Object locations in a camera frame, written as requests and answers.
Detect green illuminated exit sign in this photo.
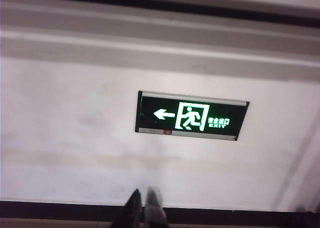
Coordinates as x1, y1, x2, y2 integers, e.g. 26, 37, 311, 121
134, 89, 250, 142

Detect black baseboard strip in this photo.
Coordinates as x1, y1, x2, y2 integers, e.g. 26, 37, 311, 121
0, 199, 320, 224

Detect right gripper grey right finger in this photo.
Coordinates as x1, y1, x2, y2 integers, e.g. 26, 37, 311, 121
144, 186, 169, 228

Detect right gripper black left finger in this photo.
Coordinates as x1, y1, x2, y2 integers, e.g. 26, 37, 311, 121
109, 188, 144, 228

